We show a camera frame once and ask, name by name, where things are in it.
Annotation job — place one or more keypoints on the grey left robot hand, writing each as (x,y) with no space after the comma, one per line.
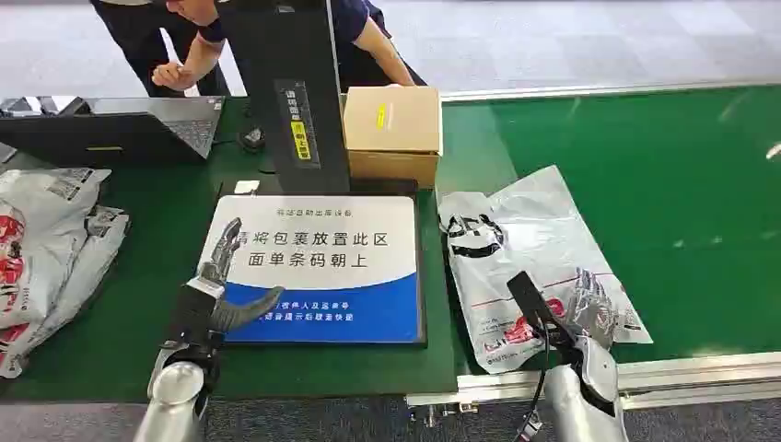
(239,312)

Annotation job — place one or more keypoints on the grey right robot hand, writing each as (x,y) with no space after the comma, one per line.
(595,360)

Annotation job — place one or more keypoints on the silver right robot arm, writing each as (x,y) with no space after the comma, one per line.
(573,409)

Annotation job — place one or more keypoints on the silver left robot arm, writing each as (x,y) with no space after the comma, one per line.
(174,390)

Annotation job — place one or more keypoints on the green table mat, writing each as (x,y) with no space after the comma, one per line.
(140,293)

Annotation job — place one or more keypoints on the white and blue scan platform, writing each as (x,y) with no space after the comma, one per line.
(341,256)

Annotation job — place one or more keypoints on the small white tag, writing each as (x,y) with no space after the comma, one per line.
(246,187)

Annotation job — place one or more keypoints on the white mailer bag, black print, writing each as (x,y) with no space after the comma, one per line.
(525,244)

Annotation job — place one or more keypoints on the small white mailer bag, red print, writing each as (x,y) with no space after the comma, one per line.
(85,268)

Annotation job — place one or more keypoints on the green conveyor belt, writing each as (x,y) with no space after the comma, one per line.
(659,201)

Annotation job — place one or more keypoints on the small black round device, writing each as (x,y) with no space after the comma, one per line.
(251,139)

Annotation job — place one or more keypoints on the black and yellow column label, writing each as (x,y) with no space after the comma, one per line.
(299,125)

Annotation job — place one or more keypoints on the large white mailer bag, red print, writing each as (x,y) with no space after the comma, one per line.
(36,244)

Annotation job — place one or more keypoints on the black laptop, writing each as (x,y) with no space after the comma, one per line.
(116,128)

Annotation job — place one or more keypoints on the brown cardboard box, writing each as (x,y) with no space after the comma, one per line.
(393,131)

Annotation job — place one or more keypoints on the yellow sticker on box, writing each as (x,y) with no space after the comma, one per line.
(381,116)

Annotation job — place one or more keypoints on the person's right hand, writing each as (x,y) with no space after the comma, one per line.
(172,76)

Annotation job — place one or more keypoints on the black scanner column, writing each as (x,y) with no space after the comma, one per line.
(293,55)

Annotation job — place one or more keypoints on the person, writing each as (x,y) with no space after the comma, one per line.
(348,24)

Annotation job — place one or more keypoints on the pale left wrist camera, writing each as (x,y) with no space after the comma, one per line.
(206,287)

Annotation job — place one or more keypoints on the aluminium conveyor frame rail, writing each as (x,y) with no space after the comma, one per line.
(671,381)

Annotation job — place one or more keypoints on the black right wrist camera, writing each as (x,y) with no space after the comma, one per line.
(532,300)

